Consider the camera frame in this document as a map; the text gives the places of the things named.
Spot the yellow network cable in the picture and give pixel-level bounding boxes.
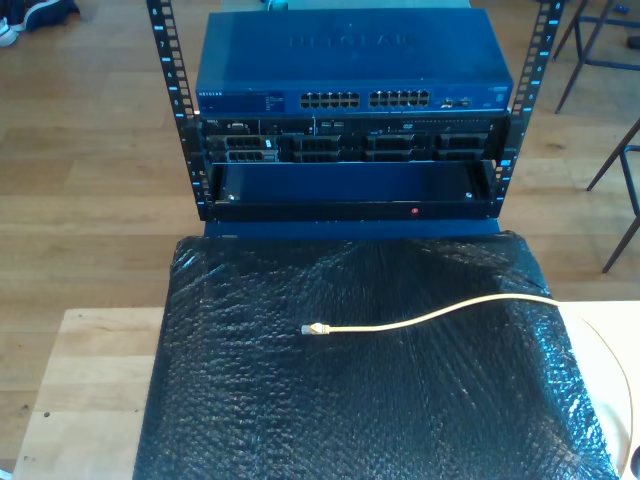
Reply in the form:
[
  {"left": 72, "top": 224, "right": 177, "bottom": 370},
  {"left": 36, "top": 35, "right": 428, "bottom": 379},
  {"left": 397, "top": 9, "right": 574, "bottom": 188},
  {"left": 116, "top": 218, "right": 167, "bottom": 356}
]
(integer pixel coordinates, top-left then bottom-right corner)
[{"left": 300, "top": 293, "right": 635, "bottom": 476}]

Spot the black rack server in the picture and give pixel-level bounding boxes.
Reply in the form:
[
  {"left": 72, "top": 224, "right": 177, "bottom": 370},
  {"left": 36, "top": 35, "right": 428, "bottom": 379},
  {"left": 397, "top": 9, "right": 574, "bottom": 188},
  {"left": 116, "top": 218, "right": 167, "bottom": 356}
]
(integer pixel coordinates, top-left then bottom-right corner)
[{"left": 199, "top": 115, "right": 511, "bottom": 165}]

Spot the black bubble wrap mat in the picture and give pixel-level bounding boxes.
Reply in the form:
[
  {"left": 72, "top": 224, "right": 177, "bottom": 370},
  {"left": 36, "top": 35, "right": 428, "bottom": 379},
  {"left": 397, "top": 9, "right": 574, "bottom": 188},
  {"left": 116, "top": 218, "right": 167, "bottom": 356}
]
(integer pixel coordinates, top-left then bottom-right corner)
[{"left": 132, "top": 230, "right": 621, "bottom": 480}]

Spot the dark metal stool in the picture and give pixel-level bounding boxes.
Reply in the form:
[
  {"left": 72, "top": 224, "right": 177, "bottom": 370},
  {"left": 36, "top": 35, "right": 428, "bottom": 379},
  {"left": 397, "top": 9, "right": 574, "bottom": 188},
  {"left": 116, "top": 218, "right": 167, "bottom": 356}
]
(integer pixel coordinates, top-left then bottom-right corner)
[
  {"left": 551, "top": 0, "right": 640, "bottom": 115},
  {"left": 586, "top": 117, "right": 640, "bottom": 274}
]

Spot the dark blue sneaker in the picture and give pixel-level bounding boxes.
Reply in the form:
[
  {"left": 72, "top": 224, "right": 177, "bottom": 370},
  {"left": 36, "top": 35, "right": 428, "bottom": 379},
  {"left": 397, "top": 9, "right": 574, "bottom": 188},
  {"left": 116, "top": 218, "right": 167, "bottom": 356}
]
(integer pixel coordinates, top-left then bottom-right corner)
[{"left": 7, "top": 0, "right": 82, "bottom": 32}]

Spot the white sneaker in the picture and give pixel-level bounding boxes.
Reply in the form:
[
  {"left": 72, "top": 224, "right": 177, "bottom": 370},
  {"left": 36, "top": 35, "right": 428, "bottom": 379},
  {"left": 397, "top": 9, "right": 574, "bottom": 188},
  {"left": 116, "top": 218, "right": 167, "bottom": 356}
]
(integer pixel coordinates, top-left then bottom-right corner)
[{"left": 0, "top": 16, "right": 20, "bottom": 50}]

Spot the blue rack base plate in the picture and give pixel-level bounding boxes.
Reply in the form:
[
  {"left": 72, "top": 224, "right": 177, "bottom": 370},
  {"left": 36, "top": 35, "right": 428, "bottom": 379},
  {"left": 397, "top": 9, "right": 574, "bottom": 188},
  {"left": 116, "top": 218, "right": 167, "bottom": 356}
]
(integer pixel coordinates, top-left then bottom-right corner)
[{"left": 203, "top": 218, "right": 503, "bottom": 244}]

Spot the blue Netgear network switch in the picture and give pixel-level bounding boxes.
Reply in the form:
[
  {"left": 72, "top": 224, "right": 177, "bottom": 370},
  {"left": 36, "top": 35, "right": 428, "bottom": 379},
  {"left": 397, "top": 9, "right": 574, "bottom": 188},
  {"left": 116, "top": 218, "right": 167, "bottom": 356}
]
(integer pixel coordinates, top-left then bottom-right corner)
[{"left": 193, "top": 7, "right": 515, "bottom": 117}]

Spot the black perforated rack post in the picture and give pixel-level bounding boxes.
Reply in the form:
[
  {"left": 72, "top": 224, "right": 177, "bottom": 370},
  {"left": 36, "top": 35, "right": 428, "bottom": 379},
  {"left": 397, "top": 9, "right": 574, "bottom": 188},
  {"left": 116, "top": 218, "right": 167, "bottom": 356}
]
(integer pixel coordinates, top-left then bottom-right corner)
[
  {"left": 144, "top": 0, "right": 211, "bottom": 221},
  {"left": 492, "top": 0, "right": 569, "bottom": 219}
]

